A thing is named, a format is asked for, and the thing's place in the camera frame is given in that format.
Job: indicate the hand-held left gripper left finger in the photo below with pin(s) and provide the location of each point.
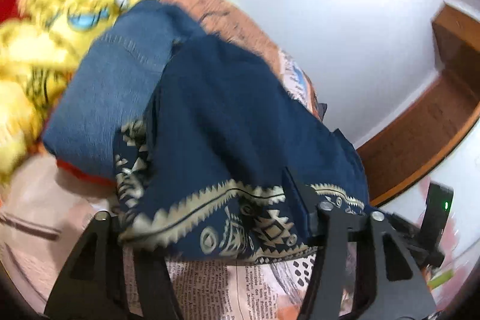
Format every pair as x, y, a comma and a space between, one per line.
105, 230

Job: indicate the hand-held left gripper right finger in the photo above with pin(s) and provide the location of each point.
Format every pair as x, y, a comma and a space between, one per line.
333, 230

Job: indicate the yellow printed cloth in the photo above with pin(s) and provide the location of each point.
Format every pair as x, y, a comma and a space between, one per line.
45, 42

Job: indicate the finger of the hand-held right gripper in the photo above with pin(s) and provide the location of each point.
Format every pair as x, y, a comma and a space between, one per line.
416, 241

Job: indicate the printed bedsheet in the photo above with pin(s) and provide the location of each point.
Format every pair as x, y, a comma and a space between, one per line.
37, 230

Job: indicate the light green object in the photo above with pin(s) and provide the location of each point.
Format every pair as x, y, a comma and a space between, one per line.
440, 278

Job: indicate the wooden door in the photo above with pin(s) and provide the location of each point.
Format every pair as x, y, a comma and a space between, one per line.
457, 39

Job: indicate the navy patterned garment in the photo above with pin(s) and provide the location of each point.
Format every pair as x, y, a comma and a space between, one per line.
225, 117

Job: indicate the blue jeans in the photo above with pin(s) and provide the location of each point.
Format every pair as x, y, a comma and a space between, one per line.
112, 87

